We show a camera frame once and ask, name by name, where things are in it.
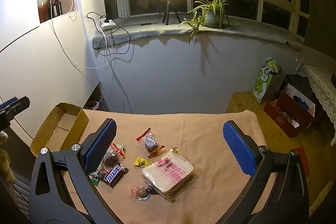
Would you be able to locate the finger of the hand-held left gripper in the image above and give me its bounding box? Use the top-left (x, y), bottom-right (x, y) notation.
top-left (0, 96), bottom-right (30, 132)

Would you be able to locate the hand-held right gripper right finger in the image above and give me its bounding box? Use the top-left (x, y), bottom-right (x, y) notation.
top-left (215, 120), bottom-right (311, 224)

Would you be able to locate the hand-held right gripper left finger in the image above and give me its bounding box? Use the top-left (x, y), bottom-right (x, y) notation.
top-left (29, 118), bottom-right (117, 224)

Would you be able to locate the dark plum snack red-ended wrapper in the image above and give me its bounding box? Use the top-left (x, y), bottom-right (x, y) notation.
top-left (136, 127), bottom-right (165, 159)
top-left (98, 148), bottom-right (124, 174)

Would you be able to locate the red and green snack packet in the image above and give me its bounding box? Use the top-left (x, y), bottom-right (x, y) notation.
top-left (111, 143), bottom-right (126, 159)

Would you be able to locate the small black snack packet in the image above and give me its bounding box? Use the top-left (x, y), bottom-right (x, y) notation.
top-left (89, 171), bottom-right (107, 180)

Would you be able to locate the chocolate bar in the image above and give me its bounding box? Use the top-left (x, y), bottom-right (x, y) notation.
top-left (101, 163), bottom-right (130, 189)

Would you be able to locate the cardboard box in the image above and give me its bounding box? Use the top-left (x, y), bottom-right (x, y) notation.
top-left (30, 102), bottom-right (89, 159)

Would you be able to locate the yellow candy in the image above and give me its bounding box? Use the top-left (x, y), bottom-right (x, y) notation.
top-left (134, 156), bottom-right (151, 168)

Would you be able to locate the round candy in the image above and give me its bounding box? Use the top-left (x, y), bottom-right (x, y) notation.
top-left (131, 185), bottom-right (152, 201)

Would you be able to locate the bread packet with pink print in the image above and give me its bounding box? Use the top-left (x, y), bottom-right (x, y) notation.
top-left (141, 147), bottom-right (202, 203)

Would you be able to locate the person's left hand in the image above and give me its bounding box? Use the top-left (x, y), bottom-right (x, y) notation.
top-left (0, 132), bottom-right (16, 184)

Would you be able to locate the white cabinet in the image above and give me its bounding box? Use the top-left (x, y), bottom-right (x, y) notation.
top-left (0, 0), bottom-right (111, 147)

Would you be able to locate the red box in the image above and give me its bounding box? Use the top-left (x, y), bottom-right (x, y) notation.
top-left (263, 82), bottom-right (315, 138)

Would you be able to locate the red card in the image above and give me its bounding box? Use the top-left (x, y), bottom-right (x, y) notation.
top-left (292, 147), bottom-right (311, 175)

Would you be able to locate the white ribbed radiator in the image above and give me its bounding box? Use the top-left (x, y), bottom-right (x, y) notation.
top-left (10, 175), bottom-right (33, 216)

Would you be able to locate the white lace cloth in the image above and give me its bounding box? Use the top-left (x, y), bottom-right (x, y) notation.
top-left (302, 64), bottom-right (336, 147)

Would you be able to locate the dark bottle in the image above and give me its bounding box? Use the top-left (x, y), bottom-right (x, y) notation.
top-left (50, 0), bottom-right (62, 18)

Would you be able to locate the white power strip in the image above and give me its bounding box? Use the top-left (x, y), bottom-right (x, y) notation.
top-left (98, 19), bottom-right (117, 30)

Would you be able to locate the potted spider plant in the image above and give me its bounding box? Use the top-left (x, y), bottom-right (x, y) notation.
top-left (178, 0), bottom-right (244, 45)

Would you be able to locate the black tripod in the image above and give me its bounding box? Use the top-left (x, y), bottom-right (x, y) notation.
top-left (162, 0), bottom-right (181, 26)

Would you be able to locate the white cable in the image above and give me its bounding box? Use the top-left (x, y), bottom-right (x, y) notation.
top-left (43, 0), bottom-right (114, 69)

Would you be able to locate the black cable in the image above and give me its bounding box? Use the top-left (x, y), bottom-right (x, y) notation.
top-left (87, 12), bottom-right (133, 113)

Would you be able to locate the ring light black cord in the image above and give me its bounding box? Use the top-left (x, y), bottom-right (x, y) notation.
top-left (140, 9), bottom-right (165, 27)

